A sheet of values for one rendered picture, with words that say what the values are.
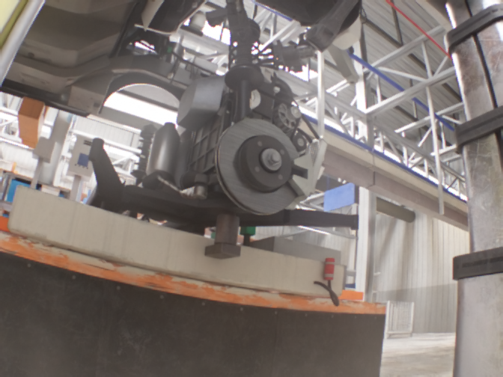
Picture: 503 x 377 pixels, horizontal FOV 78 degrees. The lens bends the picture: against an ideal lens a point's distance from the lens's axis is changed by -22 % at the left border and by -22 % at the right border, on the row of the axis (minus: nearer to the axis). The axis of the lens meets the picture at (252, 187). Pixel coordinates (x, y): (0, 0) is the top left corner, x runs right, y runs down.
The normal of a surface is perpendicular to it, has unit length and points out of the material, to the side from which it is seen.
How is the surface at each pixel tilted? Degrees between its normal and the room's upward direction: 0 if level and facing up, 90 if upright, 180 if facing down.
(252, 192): 90
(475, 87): 90
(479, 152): 90
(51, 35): 109
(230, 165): 90
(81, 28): 104
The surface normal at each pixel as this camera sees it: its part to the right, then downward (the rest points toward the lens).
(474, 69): -0.88, -0.25
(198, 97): 0.19, -0.32
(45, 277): 0.53, -0.24
